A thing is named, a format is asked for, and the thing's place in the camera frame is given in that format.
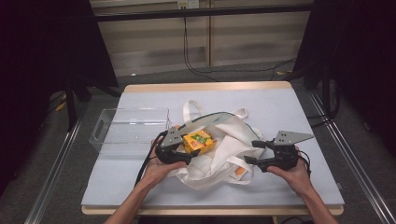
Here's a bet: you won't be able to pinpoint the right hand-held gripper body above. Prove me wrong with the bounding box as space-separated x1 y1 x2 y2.
259 130 315 173

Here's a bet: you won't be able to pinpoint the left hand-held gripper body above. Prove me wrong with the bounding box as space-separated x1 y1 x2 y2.
154 126 192 166

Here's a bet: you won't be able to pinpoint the yellow juice carton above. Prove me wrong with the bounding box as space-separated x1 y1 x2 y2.
181 130 218 156

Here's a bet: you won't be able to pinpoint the white tote bag coloured patches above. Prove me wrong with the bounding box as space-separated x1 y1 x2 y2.
166 100 267 190

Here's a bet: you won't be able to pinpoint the clear plastic bin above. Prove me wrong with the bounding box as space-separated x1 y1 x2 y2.
89 106 172 157

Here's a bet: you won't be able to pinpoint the person's right hand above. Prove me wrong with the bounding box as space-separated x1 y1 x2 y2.
266 146 313 198

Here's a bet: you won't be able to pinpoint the person's left hand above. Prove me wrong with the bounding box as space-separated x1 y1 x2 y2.
141 138 188 189

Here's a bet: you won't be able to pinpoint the black metal stand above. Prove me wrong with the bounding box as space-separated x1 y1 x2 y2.
64 77 92 133

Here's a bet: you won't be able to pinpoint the black curtain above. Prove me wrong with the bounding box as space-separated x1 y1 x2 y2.
293 0 396 157
0 0 120 197

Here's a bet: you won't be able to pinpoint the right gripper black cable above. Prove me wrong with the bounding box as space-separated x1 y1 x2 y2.
297 149 312 178

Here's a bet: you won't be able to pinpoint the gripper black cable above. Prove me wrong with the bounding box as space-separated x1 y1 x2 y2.
134 130 169 188
297 149 312 178

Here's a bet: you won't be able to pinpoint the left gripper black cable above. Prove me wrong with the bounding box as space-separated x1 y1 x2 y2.
134 130 169 188

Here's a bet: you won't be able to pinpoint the black floor cable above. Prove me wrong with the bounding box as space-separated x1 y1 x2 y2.
306 90 341 129

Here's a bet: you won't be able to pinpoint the metal floor rail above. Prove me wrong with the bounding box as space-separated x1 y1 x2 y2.
307 91 396 224
23 101 89 224

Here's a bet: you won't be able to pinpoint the black wall cable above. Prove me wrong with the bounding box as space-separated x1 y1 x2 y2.
182 17 297 82

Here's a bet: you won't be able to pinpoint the dark wall rail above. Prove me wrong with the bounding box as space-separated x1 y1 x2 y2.
93 3 314 22

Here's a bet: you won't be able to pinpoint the white wall outlet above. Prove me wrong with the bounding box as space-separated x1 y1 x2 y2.
177 0 200 9

